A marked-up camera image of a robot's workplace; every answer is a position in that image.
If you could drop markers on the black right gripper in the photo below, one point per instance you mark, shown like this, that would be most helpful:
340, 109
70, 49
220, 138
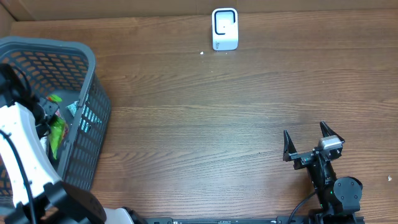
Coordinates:
302, 158

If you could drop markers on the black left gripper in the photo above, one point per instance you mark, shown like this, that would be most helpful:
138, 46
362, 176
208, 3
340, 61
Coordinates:
51, 109

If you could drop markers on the green snack packet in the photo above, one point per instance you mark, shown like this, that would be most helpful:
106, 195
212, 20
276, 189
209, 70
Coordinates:
58, 131

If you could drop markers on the teal packet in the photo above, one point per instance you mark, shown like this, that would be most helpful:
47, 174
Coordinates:
89, 116

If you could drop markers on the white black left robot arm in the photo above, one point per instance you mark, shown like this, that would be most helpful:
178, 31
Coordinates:
39, 193

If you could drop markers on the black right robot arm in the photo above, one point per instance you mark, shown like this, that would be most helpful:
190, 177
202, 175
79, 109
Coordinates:
339, 198

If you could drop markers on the white barcode scanner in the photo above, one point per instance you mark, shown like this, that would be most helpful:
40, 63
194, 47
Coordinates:
224, 29

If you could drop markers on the grey plastic mesh basket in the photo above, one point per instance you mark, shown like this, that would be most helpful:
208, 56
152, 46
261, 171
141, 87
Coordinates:
62, 72

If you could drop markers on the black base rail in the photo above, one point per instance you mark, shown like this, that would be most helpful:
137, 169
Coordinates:
224, 221

